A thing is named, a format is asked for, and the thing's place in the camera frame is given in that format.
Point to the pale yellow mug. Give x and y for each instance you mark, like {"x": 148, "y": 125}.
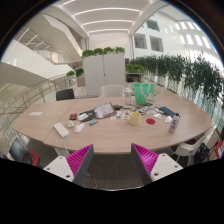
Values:
{"x": 135, "y": 119}

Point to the colourful sticker sheet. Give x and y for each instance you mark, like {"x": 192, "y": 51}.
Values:
{"x": 120, "y": 115}

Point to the red and black item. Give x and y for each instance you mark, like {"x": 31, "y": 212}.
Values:
{"x": 73, "y": 116}

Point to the long row of green plants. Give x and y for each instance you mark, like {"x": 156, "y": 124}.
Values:
{"x": 186, "y": 75}

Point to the clear shaker bottle white lid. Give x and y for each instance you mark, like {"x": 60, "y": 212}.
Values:
{"x": 128, "y": 98}

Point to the black wallet with white card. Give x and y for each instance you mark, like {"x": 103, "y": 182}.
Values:
{"x": 87, "y": 116}

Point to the ceiling light strips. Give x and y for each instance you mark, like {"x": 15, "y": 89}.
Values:
{"x": 106, "y": 22}

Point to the white cabinet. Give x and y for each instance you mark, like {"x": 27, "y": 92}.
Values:
{"x": 103, "y": 73}

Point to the low planter with green plants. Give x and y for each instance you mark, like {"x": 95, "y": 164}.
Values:
{"x": 134, "y": 69}

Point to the small teal item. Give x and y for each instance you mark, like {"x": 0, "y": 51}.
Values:
{"x": 93, "y": 123}

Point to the brown planter with green plants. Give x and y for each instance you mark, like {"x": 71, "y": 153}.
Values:
{"x": 80, "y": 78}

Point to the glass railing wooden handrail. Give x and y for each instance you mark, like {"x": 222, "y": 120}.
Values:
{"x": 30, "y": 93}

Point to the green tote bag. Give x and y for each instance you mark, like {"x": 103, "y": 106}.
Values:
{"x": 143, "y": 95}

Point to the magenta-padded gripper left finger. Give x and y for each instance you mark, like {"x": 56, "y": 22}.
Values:
{"x": 60, "y": 166}

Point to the flat round red coaster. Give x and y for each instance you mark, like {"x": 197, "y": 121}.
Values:
{"x": 150, "y": 121}

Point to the black power adapter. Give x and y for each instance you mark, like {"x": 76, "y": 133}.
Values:
{"x": 117, "y": 107}

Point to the black and red chair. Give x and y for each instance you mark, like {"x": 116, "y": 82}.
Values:
{"x": 20, "y": 151}

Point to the purple drink bottle black cap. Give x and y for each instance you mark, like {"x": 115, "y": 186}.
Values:
{"x": 174, "y": 125}

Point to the white computer mouse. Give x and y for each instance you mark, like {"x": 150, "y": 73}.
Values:
{"x": 79, "y": 128}

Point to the small white charger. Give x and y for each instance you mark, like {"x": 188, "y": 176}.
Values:
{"x": 70, "y": 124}

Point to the dark blue keyboard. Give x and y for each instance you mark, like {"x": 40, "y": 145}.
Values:
{"x": 167, "y": 111}

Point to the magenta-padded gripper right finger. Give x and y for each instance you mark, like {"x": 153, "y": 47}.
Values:
{"x": 163, "y": 165}

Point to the white chair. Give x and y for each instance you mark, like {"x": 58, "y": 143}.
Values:
{"x": 111, "y": 91}
{"x": 191, "y": 148}

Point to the green plants atop cabinet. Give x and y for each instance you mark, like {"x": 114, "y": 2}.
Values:
{"x": 103, "y": 50}

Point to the white power strip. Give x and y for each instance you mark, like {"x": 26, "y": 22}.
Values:
{"x": 61, "y": 130}

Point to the small white packet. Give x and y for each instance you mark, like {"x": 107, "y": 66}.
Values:
{"x": 168, "y": 119}

